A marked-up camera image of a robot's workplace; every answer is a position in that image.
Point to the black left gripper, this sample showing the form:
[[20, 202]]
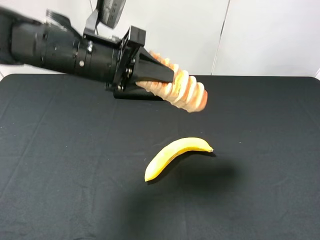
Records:
[[132, 56]]

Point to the ridged tan bread roll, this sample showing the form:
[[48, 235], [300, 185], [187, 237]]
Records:
[[185, 92]]

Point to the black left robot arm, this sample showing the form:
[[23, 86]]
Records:
[[55, 45]]

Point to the black glasses case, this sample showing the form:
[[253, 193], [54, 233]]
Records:
[[136, 94]]

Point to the yellow banana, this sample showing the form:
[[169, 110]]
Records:
[[176, 148]]

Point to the black tablecloth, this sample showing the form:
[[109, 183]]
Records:
[[73, 161]]

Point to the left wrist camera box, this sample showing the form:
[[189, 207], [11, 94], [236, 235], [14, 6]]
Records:
[[106, 12]]

